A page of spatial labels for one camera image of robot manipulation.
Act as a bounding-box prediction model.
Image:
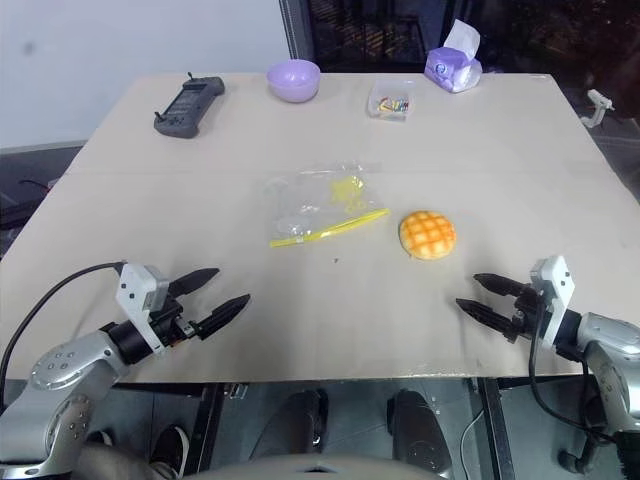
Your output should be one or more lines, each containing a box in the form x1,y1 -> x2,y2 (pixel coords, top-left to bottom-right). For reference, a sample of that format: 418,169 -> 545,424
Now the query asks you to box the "black table leg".
191,383 -> 227,472
476,377 -> 517,480

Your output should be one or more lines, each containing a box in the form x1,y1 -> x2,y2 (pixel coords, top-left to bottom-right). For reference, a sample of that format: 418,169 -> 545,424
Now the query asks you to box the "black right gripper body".
511,283 -> 547,343

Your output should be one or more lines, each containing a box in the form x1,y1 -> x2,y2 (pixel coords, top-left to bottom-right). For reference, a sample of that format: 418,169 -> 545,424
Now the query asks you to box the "clear yellow-zipper plastic bag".
263,159 -> 392,250

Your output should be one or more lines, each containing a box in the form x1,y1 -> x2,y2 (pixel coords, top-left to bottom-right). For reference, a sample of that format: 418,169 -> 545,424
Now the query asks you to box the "black shoe white sole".
149,424 -> 192,477

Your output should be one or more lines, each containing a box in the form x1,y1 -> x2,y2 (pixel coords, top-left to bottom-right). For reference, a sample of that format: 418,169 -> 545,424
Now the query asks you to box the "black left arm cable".
0,260 -> 126,407

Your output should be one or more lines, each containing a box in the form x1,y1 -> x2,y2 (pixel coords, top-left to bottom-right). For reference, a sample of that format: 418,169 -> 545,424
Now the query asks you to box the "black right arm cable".
528,299 -> 621,447

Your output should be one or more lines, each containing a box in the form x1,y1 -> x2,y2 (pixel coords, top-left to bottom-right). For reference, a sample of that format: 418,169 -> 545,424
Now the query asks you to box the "purple bowl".
265,59 -> 321,105

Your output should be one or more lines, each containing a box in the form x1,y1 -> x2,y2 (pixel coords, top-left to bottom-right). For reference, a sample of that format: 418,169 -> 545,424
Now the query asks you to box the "grey rounded robot torso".
188,451 -> 444,480

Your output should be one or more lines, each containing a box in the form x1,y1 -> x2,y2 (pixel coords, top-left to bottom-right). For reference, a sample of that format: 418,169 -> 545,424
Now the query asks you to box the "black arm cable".
0,260 -> 126,407
528,299 -> 621,447

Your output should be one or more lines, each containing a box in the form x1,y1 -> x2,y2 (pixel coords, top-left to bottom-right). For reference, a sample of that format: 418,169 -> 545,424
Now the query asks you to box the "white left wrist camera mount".
115,262 -> 172,357

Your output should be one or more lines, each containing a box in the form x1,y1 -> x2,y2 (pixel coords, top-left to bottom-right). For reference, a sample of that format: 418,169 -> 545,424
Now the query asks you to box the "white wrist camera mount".
115,262 -> 172,357
529,255 -> 574,352

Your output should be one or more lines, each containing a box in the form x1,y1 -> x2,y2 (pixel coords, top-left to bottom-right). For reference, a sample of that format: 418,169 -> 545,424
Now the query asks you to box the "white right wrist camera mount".
529,255 -> 574,352

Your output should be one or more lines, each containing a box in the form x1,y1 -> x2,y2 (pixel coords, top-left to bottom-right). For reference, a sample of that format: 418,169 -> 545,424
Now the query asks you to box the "white floor cable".
459,408 -> 487,472

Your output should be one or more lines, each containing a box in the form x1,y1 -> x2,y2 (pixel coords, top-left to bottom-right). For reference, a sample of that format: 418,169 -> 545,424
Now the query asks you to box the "grey window frame post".
278,0 -> 314,62

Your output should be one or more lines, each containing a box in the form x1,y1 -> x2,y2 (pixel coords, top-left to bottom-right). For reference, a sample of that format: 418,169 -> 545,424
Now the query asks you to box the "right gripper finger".
454,297 -> 519,343
472,272 -> 527,298

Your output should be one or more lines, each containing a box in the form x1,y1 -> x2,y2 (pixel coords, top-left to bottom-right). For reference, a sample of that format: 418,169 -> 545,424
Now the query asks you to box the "clear box of coloured clips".
368,79 -> 418,122

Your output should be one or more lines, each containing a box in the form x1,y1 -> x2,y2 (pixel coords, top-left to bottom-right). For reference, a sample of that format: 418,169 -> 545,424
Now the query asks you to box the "dark grey remote controller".
152,72 -> 226,139

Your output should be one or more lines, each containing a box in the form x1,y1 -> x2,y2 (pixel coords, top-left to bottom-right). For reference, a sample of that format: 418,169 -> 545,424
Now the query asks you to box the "purple tissue pack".
423,18 -> 484,95

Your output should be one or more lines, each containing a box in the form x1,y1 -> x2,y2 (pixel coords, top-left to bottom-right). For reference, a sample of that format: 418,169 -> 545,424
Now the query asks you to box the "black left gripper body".
148,293 -> 202,349

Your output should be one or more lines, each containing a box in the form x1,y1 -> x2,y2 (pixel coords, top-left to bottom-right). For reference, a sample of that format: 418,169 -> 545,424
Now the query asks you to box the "khaki trouser leg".
73,441 -> 167,480

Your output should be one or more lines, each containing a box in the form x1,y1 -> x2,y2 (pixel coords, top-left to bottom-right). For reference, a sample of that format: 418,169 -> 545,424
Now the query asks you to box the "white clamp bracket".
581,89 -> 617,129

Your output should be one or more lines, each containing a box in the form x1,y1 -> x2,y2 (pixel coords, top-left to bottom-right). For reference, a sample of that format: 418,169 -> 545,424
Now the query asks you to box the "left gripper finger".
169,267 -> 221,299
191,293 -> 251,342

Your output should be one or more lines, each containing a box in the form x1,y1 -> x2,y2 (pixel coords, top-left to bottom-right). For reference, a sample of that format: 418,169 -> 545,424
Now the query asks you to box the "yellow pineapple bun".
398,210 -> 457,261

